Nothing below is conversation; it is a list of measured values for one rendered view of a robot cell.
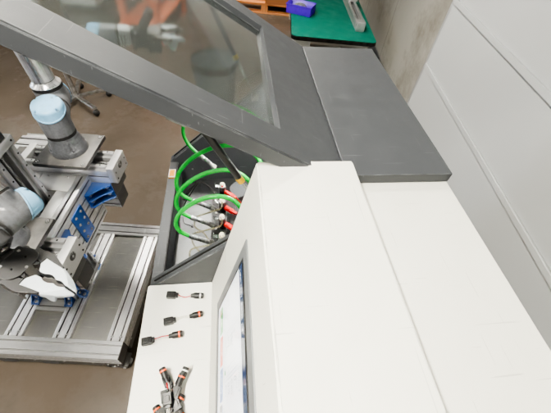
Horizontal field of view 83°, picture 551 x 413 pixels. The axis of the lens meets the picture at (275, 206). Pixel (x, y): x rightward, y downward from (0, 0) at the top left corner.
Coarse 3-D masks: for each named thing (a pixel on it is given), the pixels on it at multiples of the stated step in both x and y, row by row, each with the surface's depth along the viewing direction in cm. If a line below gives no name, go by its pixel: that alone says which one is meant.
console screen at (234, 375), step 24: (240, 264) 69; (240, 288) 66; (240, 312) 64; (216, 336) 86; (240, 336) 61; (216, 360) 82; (240, 360) 59; (216, 384) 78; (240, 384) 57; (216, 408) 74; (240, 408) 55
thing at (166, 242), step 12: (168, 180) 144; (180, 180) 157; (168, 192) 140; (168, 204) 135; (168, 216) 131; (168, 228) 127; (168, 240) 124; (156, 252) 120; (168, 252) 124; (156, 264) 117; (168, 264) 124
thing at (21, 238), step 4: (24, 228) 109; (28, 228) 111; (16, 232) 104; (20, 232) 106; (24, 232) 107; (28, 232) 109; (12, 236) 103; (16, 236) 104; (20, 236) 106; (24, 236) 107; (28, 236) 109; (12, 240) 103; (16, 240) 104; (20, 240) 106; (24, 240) 107; (28, 240) 108; (12, 244) 103; (16, 244) 104; (20, 244) 106; (24, 244) 107; (12, 248) 104
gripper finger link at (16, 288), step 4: (4, 280) 58; (8, 280) 58; (12, 280) 59; (16, 280) 59; (20, 280) 59; (0, 284) 58; (4, 284) 58; (8, 284) 58; (12, 284) 58; (16, 284) 58; (8, 288) 58; (12, 288) 58; (16, 288) 58; (20, 288) 58; (24, 288) 58; (28, 288) 58; (12, 292) 58; (16, 292) 58; (20, 292) 58; (24, 292) 58; (28, 292) 58; (32, 292) 58; (36, 292) 58
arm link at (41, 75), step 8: (16, 56) 117; (24, 56) 117; (24, 64) 119; (32, 64) 119; (40, 64) 121; (32, 72) 121; (40, 72) 122; (48, 72) 125; (32, 80) 125; (40, 80) 124; (48, 80) 126; (56, 80) 129; (32, 88) 126; (40, 88) 126; (48, 88) 126; (56, 88) 128; (64, 88) 133; (64, 96) 132
